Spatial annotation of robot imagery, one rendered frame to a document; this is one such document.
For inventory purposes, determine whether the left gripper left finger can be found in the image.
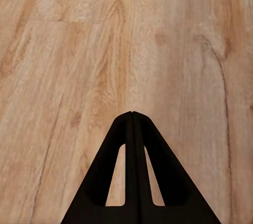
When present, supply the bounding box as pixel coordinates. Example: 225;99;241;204
61;111;140;224

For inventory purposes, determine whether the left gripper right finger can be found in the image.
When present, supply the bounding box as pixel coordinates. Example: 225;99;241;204
132;111;221;224

